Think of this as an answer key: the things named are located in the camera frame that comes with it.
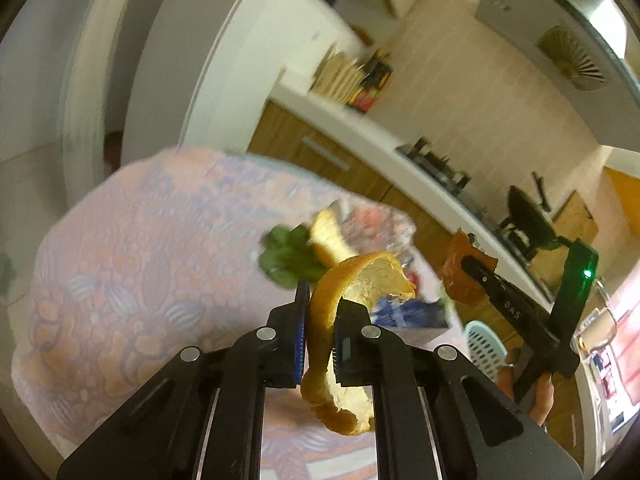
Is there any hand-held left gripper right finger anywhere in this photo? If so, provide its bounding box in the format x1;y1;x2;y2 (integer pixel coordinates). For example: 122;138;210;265
332;299;583;480

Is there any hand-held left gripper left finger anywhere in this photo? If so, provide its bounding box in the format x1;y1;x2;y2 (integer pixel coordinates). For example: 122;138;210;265
56;280;313;480

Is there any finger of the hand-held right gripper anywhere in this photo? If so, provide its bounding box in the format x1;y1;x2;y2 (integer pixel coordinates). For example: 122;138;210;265
460;255;506;306

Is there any brown snack wrapper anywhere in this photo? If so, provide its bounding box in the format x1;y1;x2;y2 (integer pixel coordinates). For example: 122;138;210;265
442;229;500;306

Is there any large orange peel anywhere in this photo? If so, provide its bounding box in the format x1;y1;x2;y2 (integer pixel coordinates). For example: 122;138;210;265
300;252;417;435

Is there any light blue plastic basket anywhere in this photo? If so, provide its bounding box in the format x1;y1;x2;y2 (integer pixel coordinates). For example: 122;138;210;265
464;321;508;383

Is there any person's right hand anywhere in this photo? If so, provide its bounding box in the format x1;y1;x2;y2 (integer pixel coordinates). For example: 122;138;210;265
497;347;556;426

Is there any pink striped curtain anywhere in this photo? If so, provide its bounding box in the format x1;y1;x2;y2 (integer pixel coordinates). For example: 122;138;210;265
602;255;640;411

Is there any wooden cabinet door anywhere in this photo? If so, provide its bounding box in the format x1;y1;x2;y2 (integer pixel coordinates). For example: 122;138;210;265
385;185;468;266
247;100;393;201

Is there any green leafy vegetable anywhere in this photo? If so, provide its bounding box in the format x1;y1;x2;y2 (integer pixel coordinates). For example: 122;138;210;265
257;225;326;290

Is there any blue white packet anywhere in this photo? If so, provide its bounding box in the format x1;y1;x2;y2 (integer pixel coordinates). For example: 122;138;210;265
370;295;451;331

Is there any black frying pan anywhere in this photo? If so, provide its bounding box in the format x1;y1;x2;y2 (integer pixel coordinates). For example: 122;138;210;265
506;185;571;261

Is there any wooden cutting board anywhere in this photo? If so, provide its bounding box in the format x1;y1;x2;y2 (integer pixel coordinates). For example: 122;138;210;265
552;190;598;246

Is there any small orange peel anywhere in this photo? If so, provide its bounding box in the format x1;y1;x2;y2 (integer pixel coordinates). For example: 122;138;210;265
309;209;351;267

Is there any black cooking utensil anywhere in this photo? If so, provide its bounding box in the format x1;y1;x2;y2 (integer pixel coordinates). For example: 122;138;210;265
531;171;552;212

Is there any colourful printed wrapper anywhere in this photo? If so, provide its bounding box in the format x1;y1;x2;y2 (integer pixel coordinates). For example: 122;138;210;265
330;200;417;281

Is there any steel range hood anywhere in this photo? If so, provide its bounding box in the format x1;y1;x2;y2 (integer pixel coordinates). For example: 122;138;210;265
474;0;640;111

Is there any white door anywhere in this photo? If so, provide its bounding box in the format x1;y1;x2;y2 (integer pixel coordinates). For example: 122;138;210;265
127;0;296;161

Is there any yellow wall cabinet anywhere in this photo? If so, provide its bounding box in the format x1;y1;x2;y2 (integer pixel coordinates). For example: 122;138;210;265
602;165;640;241

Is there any metal cabinet handle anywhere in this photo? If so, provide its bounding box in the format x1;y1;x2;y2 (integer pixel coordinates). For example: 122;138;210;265
301;135;352;172

